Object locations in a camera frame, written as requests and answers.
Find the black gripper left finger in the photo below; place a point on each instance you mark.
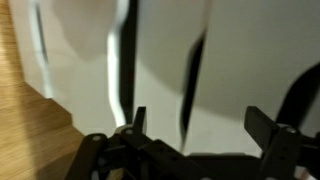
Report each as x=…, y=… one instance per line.
x=93, y=153

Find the white lowest drawer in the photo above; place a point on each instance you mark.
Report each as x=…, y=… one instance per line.
x=83, y=83

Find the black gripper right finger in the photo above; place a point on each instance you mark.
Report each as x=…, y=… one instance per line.
x=283, y=150

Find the white drawer cabinet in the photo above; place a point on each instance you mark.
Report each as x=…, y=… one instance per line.
x=25, y=40

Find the white middle drawer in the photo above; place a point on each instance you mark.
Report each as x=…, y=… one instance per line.
x=160, y=50

